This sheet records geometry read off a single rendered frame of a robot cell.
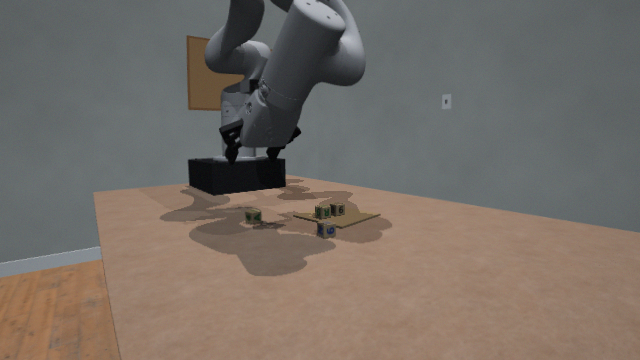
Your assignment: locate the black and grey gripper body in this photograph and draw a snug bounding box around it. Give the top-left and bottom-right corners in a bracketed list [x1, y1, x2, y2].
[238, 89, 302, 148]

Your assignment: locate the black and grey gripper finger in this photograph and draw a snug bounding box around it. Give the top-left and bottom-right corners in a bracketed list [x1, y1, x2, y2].
[219, 119, 244, 165]
[266, 126, 301, 162]

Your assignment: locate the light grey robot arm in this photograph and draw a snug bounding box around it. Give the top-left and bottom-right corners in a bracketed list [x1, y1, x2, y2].
[205, 0, 366, 126]

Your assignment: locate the tan flat mat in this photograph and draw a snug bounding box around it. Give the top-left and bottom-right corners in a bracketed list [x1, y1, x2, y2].
[293, 207, 380, 229]

